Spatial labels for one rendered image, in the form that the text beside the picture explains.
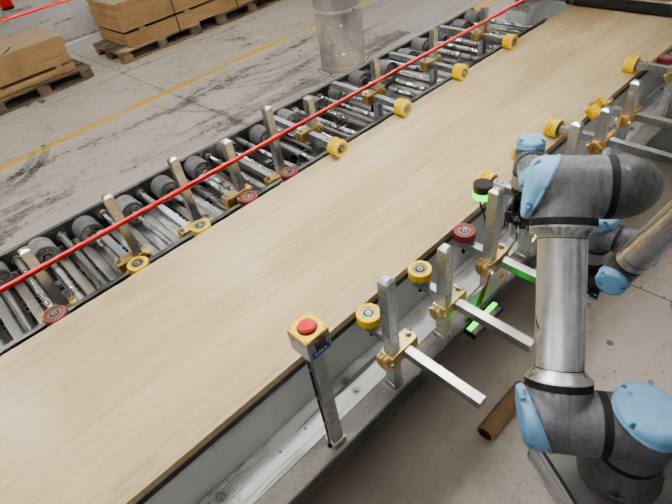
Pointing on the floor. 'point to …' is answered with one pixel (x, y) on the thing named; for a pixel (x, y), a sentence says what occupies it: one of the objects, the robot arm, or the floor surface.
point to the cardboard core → (499, 416)
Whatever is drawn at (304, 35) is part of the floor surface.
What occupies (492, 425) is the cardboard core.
